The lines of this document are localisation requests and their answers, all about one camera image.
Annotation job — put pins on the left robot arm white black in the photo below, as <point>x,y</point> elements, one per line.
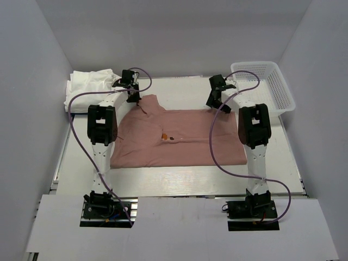
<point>102,126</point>

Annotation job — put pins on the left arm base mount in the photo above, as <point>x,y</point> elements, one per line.
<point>105,211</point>

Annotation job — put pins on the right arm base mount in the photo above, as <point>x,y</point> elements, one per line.
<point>242,219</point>

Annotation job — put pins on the pink printed t shirt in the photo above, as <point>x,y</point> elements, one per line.
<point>151,136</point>

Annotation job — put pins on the white plastic mesh basket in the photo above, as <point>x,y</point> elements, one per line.
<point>272,88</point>

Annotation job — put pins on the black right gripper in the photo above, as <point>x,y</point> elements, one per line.
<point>212,103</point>

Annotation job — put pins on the white folded t shirt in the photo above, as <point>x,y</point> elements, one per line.
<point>81,82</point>

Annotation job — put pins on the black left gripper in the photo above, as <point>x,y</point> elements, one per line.
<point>137,98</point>

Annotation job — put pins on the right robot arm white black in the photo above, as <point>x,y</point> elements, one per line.
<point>254,132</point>

